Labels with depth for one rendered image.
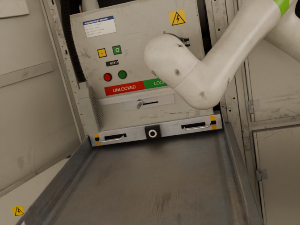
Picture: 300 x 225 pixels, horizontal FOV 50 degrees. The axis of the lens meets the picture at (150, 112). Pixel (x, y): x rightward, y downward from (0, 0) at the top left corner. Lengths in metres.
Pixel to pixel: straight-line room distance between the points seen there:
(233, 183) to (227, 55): 0.35
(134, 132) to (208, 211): 0.57
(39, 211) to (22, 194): 0.75
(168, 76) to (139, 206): 0.37
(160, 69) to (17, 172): 0.75
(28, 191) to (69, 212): 0.73
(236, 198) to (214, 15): 0.71
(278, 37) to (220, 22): 0.26
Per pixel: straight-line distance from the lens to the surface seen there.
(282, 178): 1.50
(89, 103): 1.20
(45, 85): 1.37
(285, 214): 1.60
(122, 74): 1.24
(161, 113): 1.27
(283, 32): 1.14
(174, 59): 0.78
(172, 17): 1.20
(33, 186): 1.68
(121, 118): 1.30
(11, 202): 1.78
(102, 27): 1.25
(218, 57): 0.84
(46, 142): 1.38
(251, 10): 0.94
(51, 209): 1.04
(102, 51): 1.26
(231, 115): 1.37
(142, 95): 1.22
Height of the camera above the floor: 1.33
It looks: 16 degrees down
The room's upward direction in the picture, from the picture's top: 12 degrees counter-clockwise
